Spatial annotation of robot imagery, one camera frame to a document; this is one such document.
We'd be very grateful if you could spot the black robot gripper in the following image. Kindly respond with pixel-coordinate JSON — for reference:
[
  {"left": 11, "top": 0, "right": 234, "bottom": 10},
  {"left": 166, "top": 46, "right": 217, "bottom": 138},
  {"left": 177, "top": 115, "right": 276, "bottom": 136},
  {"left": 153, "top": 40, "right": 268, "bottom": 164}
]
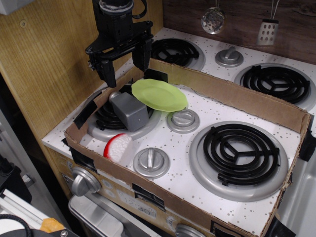
[{"left": 85, "top": 0, "right": 153, "bottom": 88}]

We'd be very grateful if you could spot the grey pepper shaker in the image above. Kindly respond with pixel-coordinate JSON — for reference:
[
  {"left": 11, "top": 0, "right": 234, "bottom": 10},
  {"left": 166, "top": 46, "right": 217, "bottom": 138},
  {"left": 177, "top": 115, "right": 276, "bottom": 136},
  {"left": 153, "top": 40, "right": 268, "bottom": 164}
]
[{"left": 109, "top": 91, "right": 149, "bottom": 132}]

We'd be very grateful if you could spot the green plastic plate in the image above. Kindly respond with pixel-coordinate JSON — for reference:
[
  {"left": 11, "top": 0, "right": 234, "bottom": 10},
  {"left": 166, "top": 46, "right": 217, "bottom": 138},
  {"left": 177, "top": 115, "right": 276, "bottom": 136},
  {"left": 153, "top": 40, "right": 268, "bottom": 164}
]
[{"left": 131, "top": 79, "right": 188, "bottom": 112}]

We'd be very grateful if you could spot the back left black burner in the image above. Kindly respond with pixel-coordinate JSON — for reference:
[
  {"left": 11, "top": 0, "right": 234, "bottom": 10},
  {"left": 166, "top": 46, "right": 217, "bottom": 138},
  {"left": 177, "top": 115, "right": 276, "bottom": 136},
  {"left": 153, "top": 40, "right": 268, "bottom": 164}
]
[{"left": 151, "top": 39, "right": 206, "bottom": 71}]

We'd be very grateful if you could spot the black burner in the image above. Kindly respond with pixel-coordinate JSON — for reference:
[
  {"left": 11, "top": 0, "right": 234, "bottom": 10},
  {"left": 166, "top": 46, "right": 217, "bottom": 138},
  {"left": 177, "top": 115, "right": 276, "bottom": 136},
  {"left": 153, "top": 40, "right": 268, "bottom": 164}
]
[
  {"left": 234, "top": 63, "right": 316, "bottom": 111},
  {"left": 87, "top": 102, "right": 161, "bottom": 142},
  {"left": 189, "top": 121, "right": 289, "bottom": 202},
  {"left": 151, "top": 39, "right": 206, "bottom": 71}
]

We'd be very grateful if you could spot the cardboard tray barrier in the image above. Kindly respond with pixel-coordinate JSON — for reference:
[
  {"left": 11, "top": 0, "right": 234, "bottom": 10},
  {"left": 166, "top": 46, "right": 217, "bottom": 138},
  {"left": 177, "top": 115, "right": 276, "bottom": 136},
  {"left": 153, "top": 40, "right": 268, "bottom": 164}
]
[{"left": 65, "top": 59, "right": 313, "bottom": 237}]

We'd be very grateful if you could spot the front left black burner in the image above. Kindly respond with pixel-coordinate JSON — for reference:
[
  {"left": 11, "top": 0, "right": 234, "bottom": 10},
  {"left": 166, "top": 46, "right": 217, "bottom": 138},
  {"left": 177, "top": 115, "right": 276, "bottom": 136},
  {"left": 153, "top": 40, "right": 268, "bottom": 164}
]
[{"left": 87, "top": 102, "right": 161, "bottom": 142}]

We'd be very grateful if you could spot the silver stove knob centre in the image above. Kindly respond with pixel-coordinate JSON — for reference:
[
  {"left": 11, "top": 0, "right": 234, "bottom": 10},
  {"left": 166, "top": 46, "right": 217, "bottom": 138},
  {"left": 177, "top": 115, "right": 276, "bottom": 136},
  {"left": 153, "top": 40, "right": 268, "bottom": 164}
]
[{"left": 166, "top": 109, "right": 200, "bottom": 134}]

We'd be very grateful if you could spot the silver stove knob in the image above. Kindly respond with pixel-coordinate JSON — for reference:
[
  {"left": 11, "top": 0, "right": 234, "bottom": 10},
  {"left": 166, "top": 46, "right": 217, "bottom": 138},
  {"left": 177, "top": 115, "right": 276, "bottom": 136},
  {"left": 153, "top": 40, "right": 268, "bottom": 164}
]
[
  {"left": 215, "top": 46, "right": 244, "bottom": 68},
  {"left": 166, "top": 109, "right": 200, "bottom": 134},
  {"left": 133, "top": 148, "right": 170, "bottom": 179}
]

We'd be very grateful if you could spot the red white toy food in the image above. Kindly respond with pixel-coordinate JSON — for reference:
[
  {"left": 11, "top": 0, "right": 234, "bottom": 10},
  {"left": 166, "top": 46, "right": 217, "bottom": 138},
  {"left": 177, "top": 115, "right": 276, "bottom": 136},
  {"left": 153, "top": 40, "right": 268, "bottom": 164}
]
[{"left": 103, "top": 133, "right": 133, "bottom": 166}]

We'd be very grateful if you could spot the hanging silver strainer ladle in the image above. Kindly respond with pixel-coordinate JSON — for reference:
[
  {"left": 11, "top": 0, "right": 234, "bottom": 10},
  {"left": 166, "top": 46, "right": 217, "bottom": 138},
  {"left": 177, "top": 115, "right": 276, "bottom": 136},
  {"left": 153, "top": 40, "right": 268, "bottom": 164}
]
[{"left": 201, "top": 0, "right": 227, "bottom": 35}]

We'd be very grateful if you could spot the silver stove knob front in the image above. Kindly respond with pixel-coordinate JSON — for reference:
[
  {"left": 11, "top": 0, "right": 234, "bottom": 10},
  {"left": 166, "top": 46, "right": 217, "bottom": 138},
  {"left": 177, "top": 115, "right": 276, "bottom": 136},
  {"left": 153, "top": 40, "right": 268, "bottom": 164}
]
[{"left": 133, "top": 148, "right": 170, "bottom": 179}]

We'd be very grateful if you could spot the silver stove knob back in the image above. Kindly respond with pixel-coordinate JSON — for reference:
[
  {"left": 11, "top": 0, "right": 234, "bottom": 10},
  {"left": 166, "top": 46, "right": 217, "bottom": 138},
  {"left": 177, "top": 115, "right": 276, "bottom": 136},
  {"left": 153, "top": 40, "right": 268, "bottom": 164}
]
[{"left": 215, "top": 46, "right": 244, "bottom": 68}]

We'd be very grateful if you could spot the silver oven dial left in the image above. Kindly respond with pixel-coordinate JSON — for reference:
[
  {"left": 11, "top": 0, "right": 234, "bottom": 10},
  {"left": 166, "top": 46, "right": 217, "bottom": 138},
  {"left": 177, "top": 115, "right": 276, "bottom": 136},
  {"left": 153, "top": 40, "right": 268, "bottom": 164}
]
[{"left": 71, "top": 166, "right": 101, "bottom": 197}]

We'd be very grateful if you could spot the silver oven dial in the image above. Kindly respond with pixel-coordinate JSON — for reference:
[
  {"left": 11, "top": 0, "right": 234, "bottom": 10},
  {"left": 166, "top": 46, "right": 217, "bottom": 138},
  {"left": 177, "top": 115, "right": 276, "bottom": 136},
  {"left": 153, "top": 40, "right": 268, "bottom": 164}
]
[
  {"left": 175, "top": 224, "right": 205, "bottom": 237},
  {"left": 71, "top": 166, "right": 101, "bottom": 197}
]

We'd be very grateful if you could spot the oven clock display label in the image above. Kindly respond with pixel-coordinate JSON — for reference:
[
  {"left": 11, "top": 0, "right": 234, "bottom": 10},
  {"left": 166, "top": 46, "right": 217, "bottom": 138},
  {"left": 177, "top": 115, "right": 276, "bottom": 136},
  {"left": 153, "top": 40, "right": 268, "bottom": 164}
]
[{"left": 117, "top": 190, "right": 157, "bottom": 219}]

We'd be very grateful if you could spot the hanging silver slotted spatula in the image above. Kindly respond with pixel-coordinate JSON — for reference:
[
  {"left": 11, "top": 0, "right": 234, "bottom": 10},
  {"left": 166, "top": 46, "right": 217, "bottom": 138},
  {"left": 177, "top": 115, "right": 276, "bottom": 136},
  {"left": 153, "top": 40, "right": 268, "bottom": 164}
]
[{"left": 256, "top": 0, "right": 279, "bottom": 46}]

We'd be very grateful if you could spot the front right black burner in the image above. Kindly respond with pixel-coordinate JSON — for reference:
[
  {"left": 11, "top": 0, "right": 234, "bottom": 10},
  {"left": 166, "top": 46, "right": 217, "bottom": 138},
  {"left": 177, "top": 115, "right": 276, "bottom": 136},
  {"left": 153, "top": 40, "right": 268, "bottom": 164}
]
[{"left": 189, "top": 121, "right": 289, "bottom": 202}]

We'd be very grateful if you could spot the back right black burner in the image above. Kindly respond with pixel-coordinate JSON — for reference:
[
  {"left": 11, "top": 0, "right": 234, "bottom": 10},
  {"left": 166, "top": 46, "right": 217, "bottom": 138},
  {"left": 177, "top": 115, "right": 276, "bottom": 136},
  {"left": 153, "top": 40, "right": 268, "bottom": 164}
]
[{"left": 234, "top": 63, "right": 316, "bottom": 111}]

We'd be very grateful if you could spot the silver oven dial bottom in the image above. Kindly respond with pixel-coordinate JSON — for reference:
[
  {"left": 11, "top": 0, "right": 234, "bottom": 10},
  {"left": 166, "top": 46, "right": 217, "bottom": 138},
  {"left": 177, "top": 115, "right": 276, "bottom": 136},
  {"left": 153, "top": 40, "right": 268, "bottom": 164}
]
[{"left": 175, "top": 224, "right": 205, "bottom": 237}]

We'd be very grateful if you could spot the silver oven door handle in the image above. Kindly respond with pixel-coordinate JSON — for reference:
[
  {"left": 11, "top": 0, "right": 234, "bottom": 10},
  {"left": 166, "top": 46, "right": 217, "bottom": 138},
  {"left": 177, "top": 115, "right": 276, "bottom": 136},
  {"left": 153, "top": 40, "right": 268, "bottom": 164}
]
[{"left": 68, "top": 196, "right": 159, "bottom": 237}]

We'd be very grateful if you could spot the black cable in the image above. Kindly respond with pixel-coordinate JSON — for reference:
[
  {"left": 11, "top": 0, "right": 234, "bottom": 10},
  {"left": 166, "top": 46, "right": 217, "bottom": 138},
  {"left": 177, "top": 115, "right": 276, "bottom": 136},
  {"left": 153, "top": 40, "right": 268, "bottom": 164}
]
[{"left": 0, "top": 214, "right": 33, "bottom": 237}]

